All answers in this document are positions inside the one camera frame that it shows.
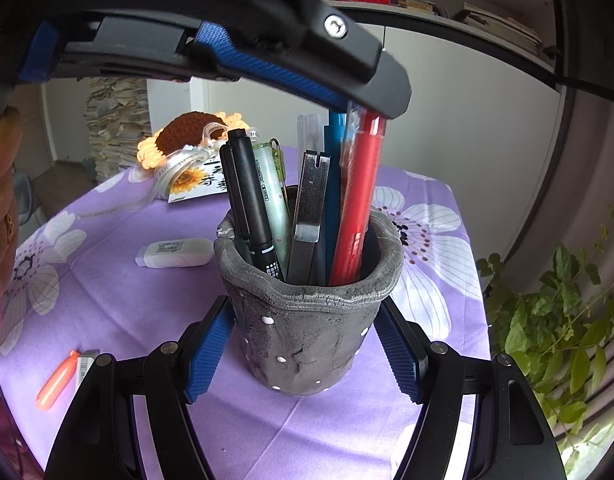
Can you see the sunflower gift tag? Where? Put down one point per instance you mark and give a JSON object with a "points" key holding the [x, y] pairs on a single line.
{"points": [[197, 182]]}

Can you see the person's left hand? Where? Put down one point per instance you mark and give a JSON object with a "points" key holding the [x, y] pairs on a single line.
{"points": [[2, 200]]}

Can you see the small white labelled tube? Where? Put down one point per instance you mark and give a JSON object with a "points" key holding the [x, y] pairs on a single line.
{"points": [[86, 367]]}

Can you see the crocheted sunflower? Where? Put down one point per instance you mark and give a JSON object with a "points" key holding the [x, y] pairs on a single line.
{"points": [[187, 130]]}

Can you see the black marker pen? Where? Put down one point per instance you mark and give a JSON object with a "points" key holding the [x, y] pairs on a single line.
{"points": [[252, 195]]}

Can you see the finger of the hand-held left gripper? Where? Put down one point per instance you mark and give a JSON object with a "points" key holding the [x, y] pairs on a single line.
{"points": [[267, 67], [367, 65]]}

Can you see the green leafy plant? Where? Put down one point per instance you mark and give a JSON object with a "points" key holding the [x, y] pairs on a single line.
{"points": [[552, 320]]}

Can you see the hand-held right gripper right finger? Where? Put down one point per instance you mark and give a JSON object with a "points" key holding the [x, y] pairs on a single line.
{"points": [[397, 355]]}

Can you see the stack of papers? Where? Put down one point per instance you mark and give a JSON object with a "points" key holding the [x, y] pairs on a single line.
{"points": [[117, 125]]}

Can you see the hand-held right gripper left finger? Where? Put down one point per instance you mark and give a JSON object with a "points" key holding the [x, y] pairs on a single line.
{"points": [[207, 355]]}

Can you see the blue pen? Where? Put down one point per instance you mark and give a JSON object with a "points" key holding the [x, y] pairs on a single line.
{"points": [[333, 185]]}

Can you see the pale green highlighter pen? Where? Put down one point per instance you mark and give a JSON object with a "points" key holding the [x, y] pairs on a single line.
{"points": [[274, 195]]}

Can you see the white sheer ribbon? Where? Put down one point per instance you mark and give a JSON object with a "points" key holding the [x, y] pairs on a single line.
{"points": [[162, 175]]}

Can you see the translucent white pen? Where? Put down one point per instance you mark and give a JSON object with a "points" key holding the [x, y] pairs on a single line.
{"points": [[312, 132]]}

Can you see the pile of worn books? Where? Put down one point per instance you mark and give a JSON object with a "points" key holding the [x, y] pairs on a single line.
{"points": [[502, 27]]}

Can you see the grey clay pen holder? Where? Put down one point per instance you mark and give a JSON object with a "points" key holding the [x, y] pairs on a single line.
{"points": [[307, 335]]}

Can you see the white cabinet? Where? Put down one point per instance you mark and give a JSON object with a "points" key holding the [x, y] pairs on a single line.
{"points": [[462, 125]]}

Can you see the black metal clip pen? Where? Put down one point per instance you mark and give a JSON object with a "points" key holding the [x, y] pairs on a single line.
{"points": [[307, 200]]}

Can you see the orange highlighter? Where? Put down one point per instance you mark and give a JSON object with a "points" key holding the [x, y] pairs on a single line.
{"points": [[57, 382]]}

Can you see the purple floral tablecloth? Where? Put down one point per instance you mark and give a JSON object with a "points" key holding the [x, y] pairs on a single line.
{"points": [[297, 435]]}

